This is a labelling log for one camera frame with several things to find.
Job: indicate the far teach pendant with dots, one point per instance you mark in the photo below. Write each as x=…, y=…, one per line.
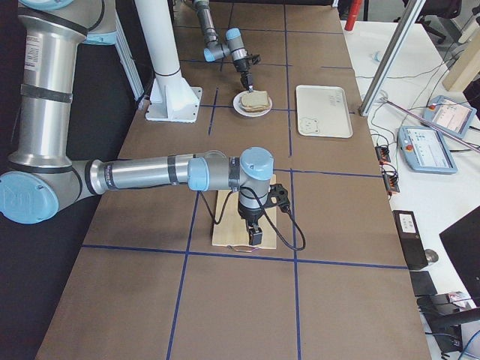
x=453, y=117

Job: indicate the near teach pendant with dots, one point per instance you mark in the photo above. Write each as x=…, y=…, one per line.
x=425, y=150

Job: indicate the teach pendant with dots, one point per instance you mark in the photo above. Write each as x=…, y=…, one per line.
x=453, y=117
x=425, y=150

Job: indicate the black monitor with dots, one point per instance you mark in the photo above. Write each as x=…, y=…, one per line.
x=461, y=243

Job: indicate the cream bear tray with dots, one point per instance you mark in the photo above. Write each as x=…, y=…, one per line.
x=322, y=111

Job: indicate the orange black power connector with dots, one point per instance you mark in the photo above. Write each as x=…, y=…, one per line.
x=382, y=153

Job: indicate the bread with fried egg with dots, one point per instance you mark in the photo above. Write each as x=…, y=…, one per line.
x=255, y=109

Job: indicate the aluminium frame post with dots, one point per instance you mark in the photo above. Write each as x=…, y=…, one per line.
x=412, y=11

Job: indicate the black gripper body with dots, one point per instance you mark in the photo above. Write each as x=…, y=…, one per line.
x=243, y=68
x=250, y=216

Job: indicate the black box with label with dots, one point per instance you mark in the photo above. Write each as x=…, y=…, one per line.
x=410, y=240

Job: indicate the metal cutting board handle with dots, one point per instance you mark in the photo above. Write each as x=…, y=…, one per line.
x=243, y=248

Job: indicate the red cylinder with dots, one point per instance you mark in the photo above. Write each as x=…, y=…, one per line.
x=354, y=9

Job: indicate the white mounting pillar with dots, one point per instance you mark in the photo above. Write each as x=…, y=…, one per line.
x=172, y=99

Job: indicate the white bread slice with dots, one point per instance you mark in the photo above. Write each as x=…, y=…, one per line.
x=255, y=99

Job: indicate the wooden cutting board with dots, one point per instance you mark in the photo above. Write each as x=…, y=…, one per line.
x=232, y=230

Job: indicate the white round plate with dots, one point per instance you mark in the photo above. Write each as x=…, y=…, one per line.
x=236, y=104

